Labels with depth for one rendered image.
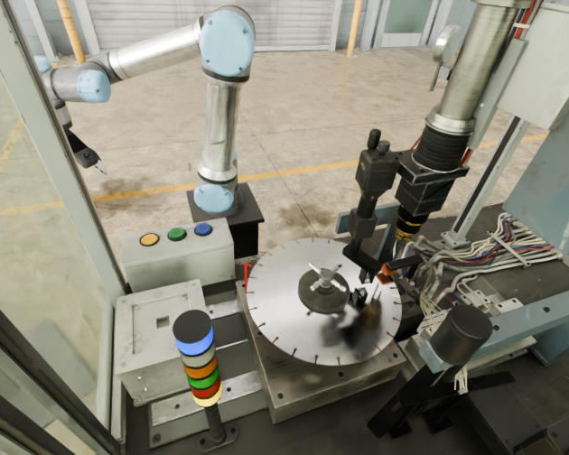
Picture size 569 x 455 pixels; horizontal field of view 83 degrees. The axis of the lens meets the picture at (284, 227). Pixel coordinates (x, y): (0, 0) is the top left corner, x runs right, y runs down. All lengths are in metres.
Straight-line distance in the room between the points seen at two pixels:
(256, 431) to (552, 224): 0.64
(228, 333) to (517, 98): 0.74
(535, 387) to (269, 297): 0.68
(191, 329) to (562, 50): 0.54
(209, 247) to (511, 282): 0.94
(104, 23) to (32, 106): 5.78
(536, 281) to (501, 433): 0.61
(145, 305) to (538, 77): 0.77
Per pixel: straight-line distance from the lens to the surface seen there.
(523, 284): 1.27
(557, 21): 0.54
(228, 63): 0.82
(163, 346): 0.72
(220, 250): 0.89
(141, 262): 0.88
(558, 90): 0.53
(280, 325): 0.66
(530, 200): 0.57
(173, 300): 0.78
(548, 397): 1.05
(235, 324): 0.89
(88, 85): 0.97
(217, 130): 0.90
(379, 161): 0.56
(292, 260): 0.76
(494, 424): 0.84
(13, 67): 0.59
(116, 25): 6.36
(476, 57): 0.55
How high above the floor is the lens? 1.51
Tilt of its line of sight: 41 degrees down
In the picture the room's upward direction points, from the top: 5 degrees clockwise
